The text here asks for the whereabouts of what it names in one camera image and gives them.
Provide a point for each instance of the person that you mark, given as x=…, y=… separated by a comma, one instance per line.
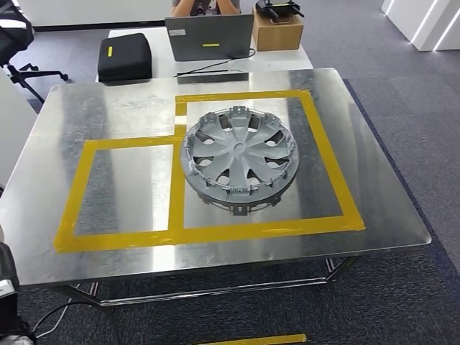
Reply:
x=183, y=7

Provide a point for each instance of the steel workbench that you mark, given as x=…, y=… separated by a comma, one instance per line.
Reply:
x=359, y=143

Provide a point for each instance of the black router with antennas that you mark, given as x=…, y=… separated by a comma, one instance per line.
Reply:
x=278, y=7

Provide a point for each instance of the black zip case yellow label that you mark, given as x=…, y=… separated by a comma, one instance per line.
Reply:
x=126, y=59

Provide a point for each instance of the black office chair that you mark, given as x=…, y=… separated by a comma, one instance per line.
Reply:
x=14, y=33

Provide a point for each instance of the yellow straight floor tape strip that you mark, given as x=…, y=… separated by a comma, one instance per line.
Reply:
x=259, y=340

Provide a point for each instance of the white desk with metal legs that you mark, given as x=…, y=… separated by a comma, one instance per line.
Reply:
x=14, y=124

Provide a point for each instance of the white lit plinth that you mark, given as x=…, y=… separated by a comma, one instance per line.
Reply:
x=406, y=14
x=449, y=19

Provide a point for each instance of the grey wheel hubcap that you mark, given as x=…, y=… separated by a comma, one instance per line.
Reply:
x=237, y=152

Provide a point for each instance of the brown cardboard box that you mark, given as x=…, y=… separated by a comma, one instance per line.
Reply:
x=277, y=35

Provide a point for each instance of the yellow tape frame on workbench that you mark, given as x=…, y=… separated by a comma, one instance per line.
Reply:
x=216, y=234

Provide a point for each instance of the grey laptop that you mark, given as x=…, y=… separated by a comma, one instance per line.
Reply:
x=208, y=33

